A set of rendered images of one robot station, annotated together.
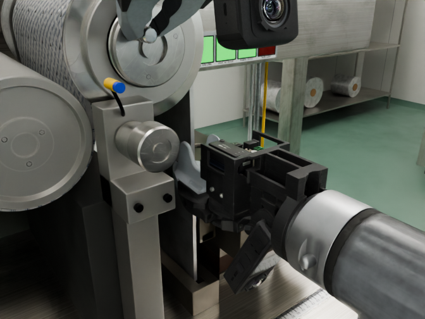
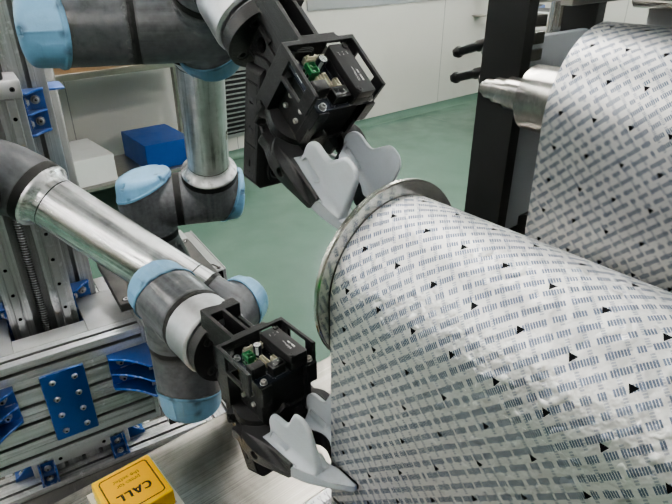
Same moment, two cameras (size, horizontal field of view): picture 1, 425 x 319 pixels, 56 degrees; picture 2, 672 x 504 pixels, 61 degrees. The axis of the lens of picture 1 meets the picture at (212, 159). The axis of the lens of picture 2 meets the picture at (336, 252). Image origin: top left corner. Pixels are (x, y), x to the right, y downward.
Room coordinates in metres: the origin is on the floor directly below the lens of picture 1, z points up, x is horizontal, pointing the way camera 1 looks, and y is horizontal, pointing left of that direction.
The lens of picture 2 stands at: (0.77, 0.00, 1.47)
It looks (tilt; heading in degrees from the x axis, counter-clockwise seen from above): 28 degrees down; 176
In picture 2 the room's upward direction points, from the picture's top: straight up
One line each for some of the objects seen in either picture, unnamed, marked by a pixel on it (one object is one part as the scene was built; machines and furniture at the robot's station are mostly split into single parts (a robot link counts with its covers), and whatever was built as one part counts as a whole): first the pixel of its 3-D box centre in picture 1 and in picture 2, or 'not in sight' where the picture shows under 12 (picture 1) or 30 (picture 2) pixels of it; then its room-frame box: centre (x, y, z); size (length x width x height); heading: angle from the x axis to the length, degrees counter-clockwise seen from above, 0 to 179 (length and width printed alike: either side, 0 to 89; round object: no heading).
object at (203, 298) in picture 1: (153, 247); not in sight; (0.53, 0.09, 0.92); 0.28 x 0.04 x 0.04; 37
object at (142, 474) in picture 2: not in sight; (133, 493); (0.30, -0.20, 0.91); 0.07 x 0.07 x 0.02; 37
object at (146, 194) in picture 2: not in sight; (149, 200); (-0.40, -0.32, 0.98); 0.13 x 0.12 x 0.14; 102
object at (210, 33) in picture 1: (236, 46); not in sight; (0.89, -0.05, 1.19); 0.25 x 0.01 x 0.07; 127
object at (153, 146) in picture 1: (153, 147); not in sight; (0.31, 0.05, 1.18); 0.04 x 0.02 x 0.04; 127
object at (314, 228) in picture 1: (327, 239); (212, 333); (0.27, -0.09, 1.11); 0.08 x 0.05 x 0.08; 127
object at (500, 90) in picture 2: not in sight; (506, 91); (0.18, 0.22, 1.34); 0.06 x 0.03 x 0.03; 37
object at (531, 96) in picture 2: not in sight; (558, 102); (0.23, 0.25, 1.34); 0.06 x 0.06 x 0.06; 37
